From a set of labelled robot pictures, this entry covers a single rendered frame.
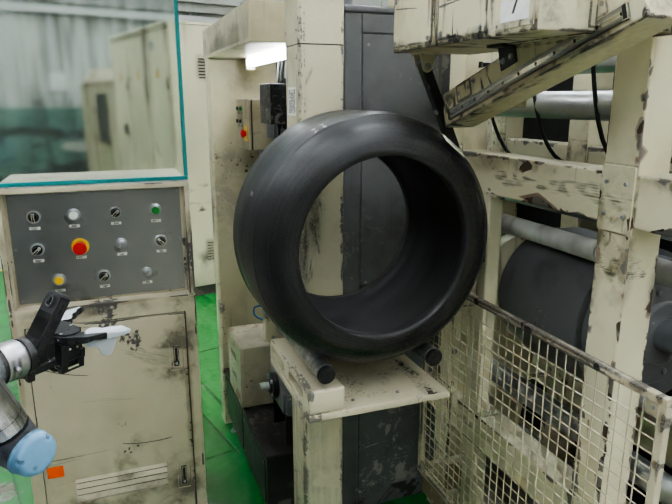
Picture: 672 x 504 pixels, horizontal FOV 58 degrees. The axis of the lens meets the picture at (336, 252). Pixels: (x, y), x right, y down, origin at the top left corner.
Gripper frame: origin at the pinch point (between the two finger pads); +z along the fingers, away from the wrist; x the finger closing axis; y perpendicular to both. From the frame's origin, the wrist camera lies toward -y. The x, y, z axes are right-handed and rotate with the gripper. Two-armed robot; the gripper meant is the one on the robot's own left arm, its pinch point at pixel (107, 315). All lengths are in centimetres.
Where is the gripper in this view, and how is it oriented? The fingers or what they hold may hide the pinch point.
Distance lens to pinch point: 141.2
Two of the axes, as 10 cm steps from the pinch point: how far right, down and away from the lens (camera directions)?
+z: 5.1, -2.1, 8.4
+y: -1.2, 9.4, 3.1
